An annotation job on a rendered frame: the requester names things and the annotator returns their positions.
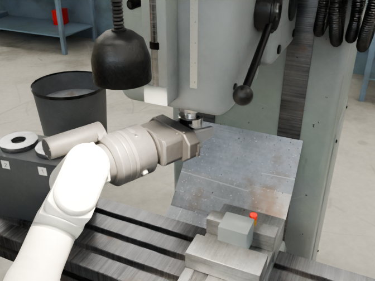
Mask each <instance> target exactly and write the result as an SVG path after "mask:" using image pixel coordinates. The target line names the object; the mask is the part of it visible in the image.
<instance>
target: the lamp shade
mask: <svg viewBox="0 0 375 281"><path fill-rule="evenodd" d="M91 66H92V75H93V83H94V84H95V85H96V86H98V87H100V88H103V89H109V90H129V89H135V88H139V87H142V86H145V85H147V84H148V83H149V82H150V81H151V80H152V71H151V56H150V53H149V51H148V48H147V45H146V43H145V39H144V38H143V37H142V36H140V35H139V34H137V33H136V32H134V31H133V30H130V29H127V28H124V29H123V30H114V28H112V29H110V30H106V31H105V32H104V33H103V34H101V35H100V36H99V37H98V38H96V39H95V42H94V47H93V52H92V56H91Z"/></svg>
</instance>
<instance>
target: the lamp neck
mask: <svg viewBox="0 0 375 281"><path fill-rule="evenodd" d="M110 1H111V6H112V7H111V9H112V13H113V14H112V17H113V18H112V20H113V22H112V24H113V28H114V30H123V29H124V25H123V24H124V22H123V20H124V18H123V16H124V15H123V11H122V9H123V7H122V6H123V4H122V1H123V0H110Z"/></svg>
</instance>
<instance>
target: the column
mask: <svg viewBox="0 0 375 281"><path fill-rule="evenodd" d="M318 1H319V0H298V3H297V12H296V21H295V29H296V34H295V37H293V40H292V41H291V42H290V44H289V45H288V46H287V47H286V48H285V49H284V50H283V52H282V53H281V54H280V55H279V56H278V58H277V59H276V60H275V61H274V62H273V63H272V64H270V65H260V66H259V67H258V75H257V78H256V80H255V81H254V83H253V84H252V85H251V89H252V91H253V100H252V101H251V103H249V104H248V105H245V106H240V105H238V104H236V103H235V104H234V105H233V106H232V107H231V108H230V110H228V111H227V112H226V113H224V114H222V115H211V114H205V113H203V121H204V122H209V123H215V124H220V125H226V126H229V127H235V128H240V129H246V130H251V131H255V132H260V133H266V134H271V135H276V136H280V137H286V138H291V139H297V140H300V141H303V143H302V149H301V153H300V159H299V164H298V167H297V172H296V177H295V182H294V187H293V191H292V196H291V200H290V204H289V209H288V212H287V216H286V220H285V227H284V231H283V239H282V240H283V241H284V242H285V246H286V252H287V253H289V254H293V255H297V256H300V257H303V258H307V259H310V260H313V261H316V256H317V253H318V252H319V250H318V247H319V242H320V237H321V231H322V228H323V222H324V217H325V212H326V206H327V203H328V197H329V192H330V186H331V181H332V177H333V172H334V166H335V161H336V155H337V152H338V147H339V141H340V136H341V132H342V126H343V121H344V116H345V110H346V109H347V107H348V106H347V101H348V94H349V89H350V83H351V80H352V75H353V69H354V64H355V58H356V54H357V48H356V43H357V39H358V38H357V39H356V41H355V42H354V43H347V42H346V40H345V34H346V31H347V27H348V24H349V20H350V14H351V7H352V0H348V1H349V2H348V5H347V13H346V19H345V25H344V26H345V27H344V35H343V42H342V44H341V45H340V46H338V47H333V46H332V45H331V43H330V39H329V25H328V27H327V29H326V31H325V33H324V34H323V35H322V36H321V37H316V36H315V35H314V33H313V28H314V23H315V17H316V11H317V8H318V3H319V2H318ZM182 165H183V161H182V160H178V161H176V162H174V190H176V186H177V183H178V180H179V177H180V173H181V170H182Z"/></svg>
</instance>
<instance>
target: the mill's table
mask: <svg viewBox="0 0 375 281"><path fill-rule="evenodd" d="M32 223H33V222H32V221H27V220H22V219H17V218H14V217H9V216H3V215H0V257H3V258H5V259H8V260H10V261H13V262H14V261H15V259H16V258H17V255H18V253H19V251H20V249H21V246H22V244H23V242H24V240H25V238H26V236H27V234H28V231H29V229H30V227H31V225H32ZM206 233H207V231H206V229H205V228H203V227H199V226H195V225H192V224H188V223H185V222H182V221H179V220H175V219H171V218H169V217H165V216H162V215H158V214H154V213H152V212H148V211H145V210H141V209H138V208H135V207H132V206H128V205H124V204H121V203H118V202H115V201H111V200H107V199H105V198H101V197H99V198H98V201H97V204H96V206H95V209H94V211H93V214H92V216H91V218H90V220H89V221H88V222H87V223H86V224H85V226H84V228H83V231H82V232H81V234H80V235H79V236H78V238H77V239H75V241H74V243H73V246H72V248H71V251H70V254H69V256H68V259H67V261H66V263H65V266H64V268H63V271H62V274H61V278H60V281H178V279H179V277H180V276H181V274H182V273H183V271H184V269H185V268H186V266H185V252H186V251H187V249H188V247H189V246H190V244H191V242H192V241H193V239H194V237H195V236H196V235H197V234H199V235H203V236H205V234H206ZM268 281H375V279H374V278H370V277H366V276H364V275H360V274H357V273H353V272H350V271H347V270H344V269H340V268H336V267H333V266H330V265H327V264H323V263H320V262H317V261H313V260H310V259H307V258H303V257H300V256H297V255H293V254H289V253H286V252H283V251H279V252H278V254H277V258H276V261H275V263H274V266H273V269H272V271H271V275H270V277H269V280H268Z"/></svg>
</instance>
